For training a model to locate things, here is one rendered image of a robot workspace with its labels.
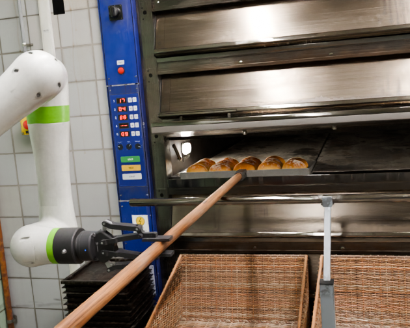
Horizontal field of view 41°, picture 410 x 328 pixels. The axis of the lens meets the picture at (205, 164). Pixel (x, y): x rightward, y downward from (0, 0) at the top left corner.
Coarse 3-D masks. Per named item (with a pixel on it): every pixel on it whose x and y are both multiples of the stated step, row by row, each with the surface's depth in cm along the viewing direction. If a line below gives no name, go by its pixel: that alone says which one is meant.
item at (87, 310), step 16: (240, 176) 217; (224, 192) 190; (208, 208) 170; (176, 224) 146; (192, 224) 154; (144, 256) 121; (128, 272) 112; (112, 288) 104; (96, 304) 97; (64, 320) 89; (80, 320) 91
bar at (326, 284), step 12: (132, 204) 203; (144, 204) 202; (156, 204) 201; (168, 204) 199; (180, 204) 198; (192, 204) 197; (216, 204) 195; (228, 204) 194; (240, 204) 193; (324, 204) 183; (324, 216) 181; (324, 228) 178; (324, 240) 176; (324, 252) 173; (324, 264) 171; (324, 276) 168; (324, 288) 165; (324, 300) 166; (324, 312) 167; (324, 324) 167
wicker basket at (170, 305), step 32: (192, 256) 237; (224, 256) 233; (256, 256) 229; (288, 256) 226; (224, 288) 231; (256, 288) 228; (288, 288) 225; (160, 320) 210; (192, 320) 233; (224, 320) 230; (256, 320) 227; (288, 320) 223
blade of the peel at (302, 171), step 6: (312, 162) 250; (306, 168) 221; (312, 168) 235; (180, 174) 236; (186, 174) 235; (192, 174) 234; (198, 174) 234; (204, 174) 233; (210, 174) 232; (216, 174) 232; (222, 174) 231; (228, 174) 230; (252, 174) 228; (258, 174) 227; (264, 174) 226; (270, 174) 225; (276, 174) 225; (282, 174) 224; (288, 174) 223; (294, 174) 223; (300, 174) 222; (306, 174) 222
